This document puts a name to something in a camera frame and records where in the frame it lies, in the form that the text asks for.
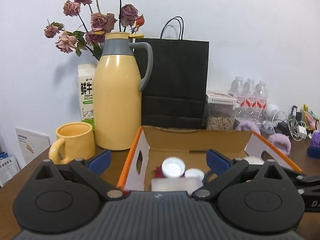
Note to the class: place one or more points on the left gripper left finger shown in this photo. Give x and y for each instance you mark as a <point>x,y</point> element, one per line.
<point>60,198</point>

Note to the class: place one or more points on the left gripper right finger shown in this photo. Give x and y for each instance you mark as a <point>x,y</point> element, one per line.
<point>252,198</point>

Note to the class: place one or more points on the large white jar lid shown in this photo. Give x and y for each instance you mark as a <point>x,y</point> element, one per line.
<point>173,167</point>

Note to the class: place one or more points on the orange red wrapper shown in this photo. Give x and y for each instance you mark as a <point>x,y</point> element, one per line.
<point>157,172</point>

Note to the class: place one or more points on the small white jar lid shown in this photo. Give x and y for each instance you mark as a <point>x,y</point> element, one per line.
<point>194,173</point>

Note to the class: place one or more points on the purple object at edge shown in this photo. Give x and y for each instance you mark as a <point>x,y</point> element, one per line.
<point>313,150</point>

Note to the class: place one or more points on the purple fluffy headband right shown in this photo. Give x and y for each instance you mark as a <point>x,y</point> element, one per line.
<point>281,142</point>

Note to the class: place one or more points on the purple fluffy headband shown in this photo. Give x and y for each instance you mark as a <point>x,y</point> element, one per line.
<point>281,142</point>
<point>248,126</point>

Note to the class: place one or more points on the blue white paper stack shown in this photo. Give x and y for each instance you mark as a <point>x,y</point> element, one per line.
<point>8,168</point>

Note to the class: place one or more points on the yellow ceramic mug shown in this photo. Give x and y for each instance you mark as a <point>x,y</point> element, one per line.
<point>74,140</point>

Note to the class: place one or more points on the white booklet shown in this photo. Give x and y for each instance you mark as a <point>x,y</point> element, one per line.
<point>32,144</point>

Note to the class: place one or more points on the colourful packets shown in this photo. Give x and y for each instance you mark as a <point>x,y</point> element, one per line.
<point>311,120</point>

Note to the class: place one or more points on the purple fluffy headband left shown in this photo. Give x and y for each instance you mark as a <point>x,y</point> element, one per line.
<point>248,126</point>

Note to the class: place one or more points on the white rectangular box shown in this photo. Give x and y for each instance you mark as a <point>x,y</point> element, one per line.
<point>176,184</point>

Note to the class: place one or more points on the middle water bottle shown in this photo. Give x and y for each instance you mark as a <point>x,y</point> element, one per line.
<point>250,98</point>

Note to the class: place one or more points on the water bottle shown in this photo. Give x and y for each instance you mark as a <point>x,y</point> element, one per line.
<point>250,98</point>
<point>237,91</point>
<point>261,99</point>

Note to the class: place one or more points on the clear snack container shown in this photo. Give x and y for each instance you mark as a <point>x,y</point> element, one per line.
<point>221,112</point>

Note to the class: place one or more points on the right water bottle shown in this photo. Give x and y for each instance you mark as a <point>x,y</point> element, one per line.
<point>261,99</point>

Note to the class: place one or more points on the orange cardboard box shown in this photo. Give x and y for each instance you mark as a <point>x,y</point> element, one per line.
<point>152,145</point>

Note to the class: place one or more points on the white red flat box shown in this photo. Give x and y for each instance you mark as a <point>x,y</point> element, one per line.
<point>221,96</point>

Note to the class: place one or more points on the left water bottle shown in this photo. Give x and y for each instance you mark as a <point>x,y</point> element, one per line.
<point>237,91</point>

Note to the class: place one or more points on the white milk carton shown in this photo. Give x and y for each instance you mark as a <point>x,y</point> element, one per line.
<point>85,91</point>

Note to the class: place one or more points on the black paper bag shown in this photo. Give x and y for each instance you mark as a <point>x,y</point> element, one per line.
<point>175,96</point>

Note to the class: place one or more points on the yellow thermos jug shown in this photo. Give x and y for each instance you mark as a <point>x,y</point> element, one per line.
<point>122,73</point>

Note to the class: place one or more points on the dried rose bouquet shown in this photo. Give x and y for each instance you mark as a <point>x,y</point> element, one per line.
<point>93,38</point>

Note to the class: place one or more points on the white charger with cables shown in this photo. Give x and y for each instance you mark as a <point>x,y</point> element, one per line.
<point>291,125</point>

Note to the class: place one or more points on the white small camera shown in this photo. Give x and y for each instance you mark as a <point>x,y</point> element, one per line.
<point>269,114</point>

